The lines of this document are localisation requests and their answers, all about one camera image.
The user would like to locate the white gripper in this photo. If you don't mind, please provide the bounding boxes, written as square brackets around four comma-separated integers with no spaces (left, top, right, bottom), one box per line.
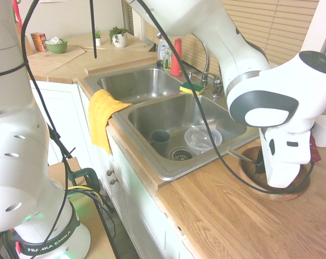
[255,126,301,189]

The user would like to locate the silver metal spoon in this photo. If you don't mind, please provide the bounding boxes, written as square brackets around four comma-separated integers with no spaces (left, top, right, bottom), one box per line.
[226,149,262,166]

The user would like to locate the stainless steel double sink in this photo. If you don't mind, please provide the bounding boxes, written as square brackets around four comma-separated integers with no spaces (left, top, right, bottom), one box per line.
[84,66,262,181]

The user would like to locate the brown wooden bowl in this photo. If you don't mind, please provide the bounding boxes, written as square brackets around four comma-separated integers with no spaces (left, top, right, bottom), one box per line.
[238,146,311,202]

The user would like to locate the clear plastic container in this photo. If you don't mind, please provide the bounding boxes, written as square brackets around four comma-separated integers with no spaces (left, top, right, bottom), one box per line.
[184,125,223,156]

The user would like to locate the white cup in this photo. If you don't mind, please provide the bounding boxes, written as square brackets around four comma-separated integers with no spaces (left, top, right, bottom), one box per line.
[311,114,326,148]

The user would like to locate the metal drain strainer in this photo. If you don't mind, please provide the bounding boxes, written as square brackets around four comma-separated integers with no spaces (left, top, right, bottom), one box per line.
[169,147,193,161]

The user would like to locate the chrome side sprayer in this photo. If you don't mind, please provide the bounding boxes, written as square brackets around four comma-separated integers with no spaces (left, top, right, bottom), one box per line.
[211,77,224,98]

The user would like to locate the yellow green sponge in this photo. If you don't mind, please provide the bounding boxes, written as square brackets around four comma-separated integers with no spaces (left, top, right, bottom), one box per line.
[179,83,205,96]

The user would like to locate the chrome kitchen faucet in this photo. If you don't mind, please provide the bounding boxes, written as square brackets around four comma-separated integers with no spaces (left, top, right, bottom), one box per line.
[188,35,220,90]

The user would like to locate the grey plastic cup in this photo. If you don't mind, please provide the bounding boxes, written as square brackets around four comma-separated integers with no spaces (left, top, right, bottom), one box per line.
[149,129,171,154]

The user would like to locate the red cone bottle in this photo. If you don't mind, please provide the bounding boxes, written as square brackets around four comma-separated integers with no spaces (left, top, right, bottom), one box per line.
[170,37,183,77]

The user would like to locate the wide beige window blinds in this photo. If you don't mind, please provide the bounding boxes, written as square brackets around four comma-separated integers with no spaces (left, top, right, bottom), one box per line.
[142,0,320,90]

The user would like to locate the clear dish soap bottle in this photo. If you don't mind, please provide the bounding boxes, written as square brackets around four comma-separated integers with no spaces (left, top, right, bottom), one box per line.
[156,32,173,71]

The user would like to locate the yellow dish cloth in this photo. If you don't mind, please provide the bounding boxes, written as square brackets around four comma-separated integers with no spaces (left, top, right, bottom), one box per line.
[87,89,133,155]

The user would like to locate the green metal clamp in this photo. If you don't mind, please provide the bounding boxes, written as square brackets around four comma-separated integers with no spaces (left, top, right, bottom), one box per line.
[61,159,101,195]

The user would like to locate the bushy plant in white pot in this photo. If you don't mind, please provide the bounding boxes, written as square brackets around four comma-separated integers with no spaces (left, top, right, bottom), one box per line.
[109,26,128,49]

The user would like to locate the white kitchen cabinet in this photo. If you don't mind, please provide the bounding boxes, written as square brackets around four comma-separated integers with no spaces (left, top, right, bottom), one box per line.
[29,78,196,259]

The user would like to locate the black tripod stand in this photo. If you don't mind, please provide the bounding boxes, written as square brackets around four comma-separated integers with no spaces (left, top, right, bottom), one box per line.
[45,122,120,259]

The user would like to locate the plywood board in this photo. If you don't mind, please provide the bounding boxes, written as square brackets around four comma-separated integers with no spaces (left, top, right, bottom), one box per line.
[26,45,87,79]

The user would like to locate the green bowl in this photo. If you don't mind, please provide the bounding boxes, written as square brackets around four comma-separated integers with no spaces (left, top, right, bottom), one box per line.
[45,38,68,54]

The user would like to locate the orange cardboard box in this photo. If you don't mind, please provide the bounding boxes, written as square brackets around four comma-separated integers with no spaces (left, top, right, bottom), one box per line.
[30,32,48,52]

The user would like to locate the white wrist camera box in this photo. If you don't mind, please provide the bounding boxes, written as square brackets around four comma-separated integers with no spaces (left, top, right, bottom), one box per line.
[268,131,312,165]

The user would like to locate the bundle of coloured wires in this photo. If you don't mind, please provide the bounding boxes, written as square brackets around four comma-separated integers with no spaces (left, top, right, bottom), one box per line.
[64,185,115,243]

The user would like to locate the black base cable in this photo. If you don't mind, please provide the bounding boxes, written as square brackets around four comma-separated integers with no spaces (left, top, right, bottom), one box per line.
[0,0,70,259]

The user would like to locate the pink handled knife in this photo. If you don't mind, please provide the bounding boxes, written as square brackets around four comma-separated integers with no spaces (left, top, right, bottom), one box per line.
[13,0,23,25]

